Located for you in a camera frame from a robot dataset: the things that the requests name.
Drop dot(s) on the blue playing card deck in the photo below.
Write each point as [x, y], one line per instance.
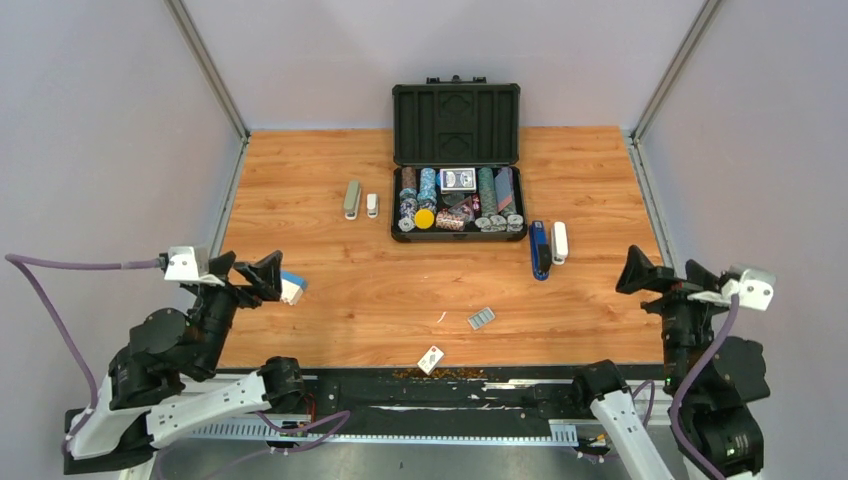
[457, 180]

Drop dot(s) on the small white stapler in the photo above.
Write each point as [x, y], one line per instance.
[372, 205]

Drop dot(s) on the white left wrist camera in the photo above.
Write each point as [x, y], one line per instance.
[189, 265]

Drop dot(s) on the white and blue staple box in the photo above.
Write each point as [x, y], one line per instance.
[292, 287]

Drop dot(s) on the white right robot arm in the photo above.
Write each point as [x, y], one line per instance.
[710, 375]

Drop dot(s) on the yellow poker chip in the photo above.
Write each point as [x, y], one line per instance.
[424, 219]

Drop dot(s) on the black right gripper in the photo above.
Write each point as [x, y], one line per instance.
[638, 270]

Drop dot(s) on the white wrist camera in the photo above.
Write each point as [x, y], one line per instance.
[754, 288]
[189, 265]

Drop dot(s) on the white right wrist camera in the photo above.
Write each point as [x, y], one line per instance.
[754, 288]

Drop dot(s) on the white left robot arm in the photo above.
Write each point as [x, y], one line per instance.
[137, 410]

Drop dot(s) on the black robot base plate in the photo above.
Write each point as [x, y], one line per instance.
[453, 401]

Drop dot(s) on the black poker chip case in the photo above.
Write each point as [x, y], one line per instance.
[456, 124]

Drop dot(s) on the grey-green stapler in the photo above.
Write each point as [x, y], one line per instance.
[352, 200]

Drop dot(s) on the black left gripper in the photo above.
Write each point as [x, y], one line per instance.
[265, 273]

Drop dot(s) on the blue stapler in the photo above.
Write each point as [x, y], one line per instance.
[541, 254]

